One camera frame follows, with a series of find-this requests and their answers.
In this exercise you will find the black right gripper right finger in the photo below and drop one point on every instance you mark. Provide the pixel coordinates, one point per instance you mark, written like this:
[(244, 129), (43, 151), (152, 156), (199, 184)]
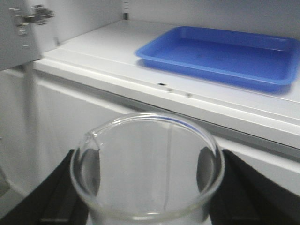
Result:
[(246, 197)]

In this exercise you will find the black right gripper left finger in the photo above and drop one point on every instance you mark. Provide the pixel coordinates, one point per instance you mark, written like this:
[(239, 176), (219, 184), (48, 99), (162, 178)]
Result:
[(53, 202)]

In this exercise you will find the clear glass beaker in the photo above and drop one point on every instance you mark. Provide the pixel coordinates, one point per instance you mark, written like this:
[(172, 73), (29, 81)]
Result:
[(147, 168)]

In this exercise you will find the white cabinet shelf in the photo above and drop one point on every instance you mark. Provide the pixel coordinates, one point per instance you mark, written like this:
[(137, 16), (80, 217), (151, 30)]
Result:
[(105, 59)]

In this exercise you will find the grey cabinet door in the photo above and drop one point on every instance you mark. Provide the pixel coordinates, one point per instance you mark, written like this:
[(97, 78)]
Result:
[(15, 50)]

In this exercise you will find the metal cabinet door hinge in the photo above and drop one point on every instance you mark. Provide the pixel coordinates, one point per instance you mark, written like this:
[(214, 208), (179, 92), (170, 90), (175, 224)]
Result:
[(39, 16)]

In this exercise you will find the blue plastic tray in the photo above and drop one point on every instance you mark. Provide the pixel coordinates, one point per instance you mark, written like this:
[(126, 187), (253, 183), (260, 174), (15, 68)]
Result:
[(253, 61)]

